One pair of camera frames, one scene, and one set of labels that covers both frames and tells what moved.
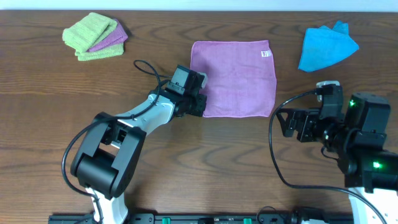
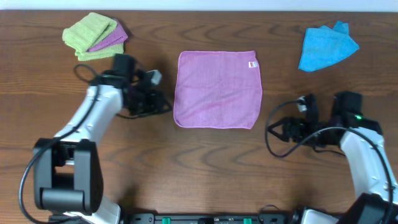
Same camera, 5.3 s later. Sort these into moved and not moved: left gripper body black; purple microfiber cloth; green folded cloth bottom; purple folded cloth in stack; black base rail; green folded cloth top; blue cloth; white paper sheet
Moved: left gripper body black; white paper sheet; purple microfiber cloth
Not moved: green folded cloth top; green folded cloth bottom; black base rail; blue cloth; purple folded cloth in stack
